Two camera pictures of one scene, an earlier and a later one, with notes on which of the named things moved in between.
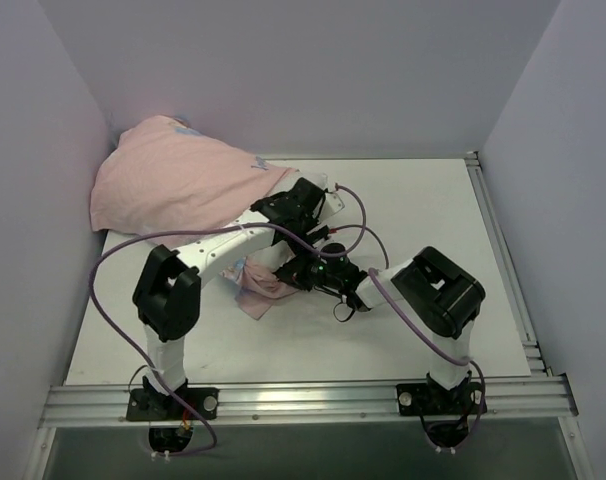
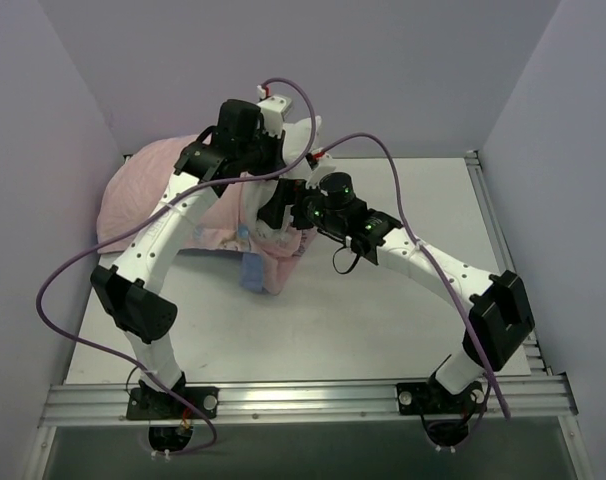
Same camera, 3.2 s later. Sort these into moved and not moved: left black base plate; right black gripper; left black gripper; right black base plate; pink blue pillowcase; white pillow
Moved: pink blue pillowcase; left black gripper; right black gripper; white pillow
Not moved: right black base plate; left black base plate
